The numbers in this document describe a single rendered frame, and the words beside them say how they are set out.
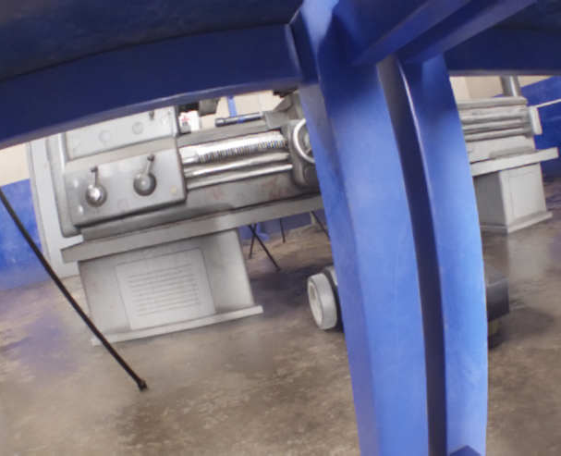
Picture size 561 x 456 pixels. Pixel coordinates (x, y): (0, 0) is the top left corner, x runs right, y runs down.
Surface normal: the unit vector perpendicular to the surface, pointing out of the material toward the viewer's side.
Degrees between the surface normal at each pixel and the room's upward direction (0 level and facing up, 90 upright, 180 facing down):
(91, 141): 90
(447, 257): 90
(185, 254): 90
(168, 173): 90
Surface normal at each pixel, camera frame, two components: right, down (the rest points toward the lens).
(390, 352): 0.20, 0.02
